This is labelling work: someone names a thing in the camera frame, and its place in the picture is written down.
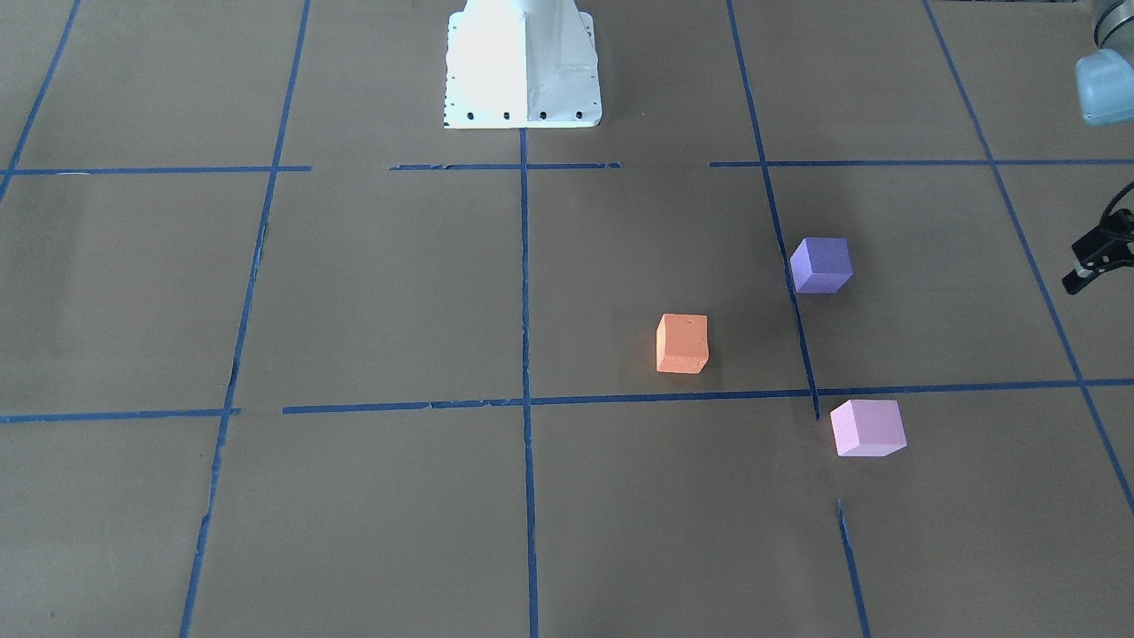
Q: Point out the white camera pedestal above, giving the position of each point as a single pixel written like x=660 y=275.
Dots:
x=521 y=64

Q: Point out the pink foam cube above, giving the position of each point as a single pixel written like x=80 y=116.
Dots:
x=868 y=428

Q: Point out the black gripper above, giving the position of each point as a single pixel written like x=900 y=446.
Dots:
x=1101 y=249

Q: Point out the orange foam cube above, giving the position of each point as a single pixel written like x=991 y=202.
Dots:
x=682 y=344

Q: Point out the brown paper table cover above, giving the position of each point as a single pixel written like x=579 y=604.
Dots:
x=285 y=357

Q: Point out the purple foam cube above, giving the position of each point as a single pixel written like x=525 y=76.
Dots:
x=821 y=265

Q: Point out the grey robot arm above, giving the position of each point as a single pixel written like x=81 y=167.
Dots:
x=1104 y=83

